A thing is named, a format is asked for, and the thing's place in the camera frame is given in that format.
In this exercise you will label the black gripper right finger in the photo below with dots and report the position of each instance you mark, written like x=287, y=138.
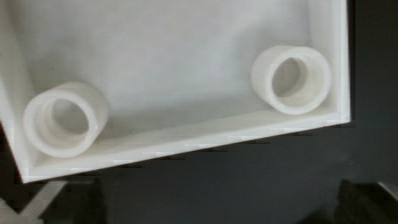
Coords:
x=367, y=203

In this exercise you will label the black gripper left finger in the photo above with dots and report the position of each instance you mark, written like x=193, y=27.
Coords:
x=29, y=216

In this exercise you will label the white square tabletop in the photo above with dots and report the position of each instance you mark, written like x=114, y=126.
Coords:
x=141, y=78

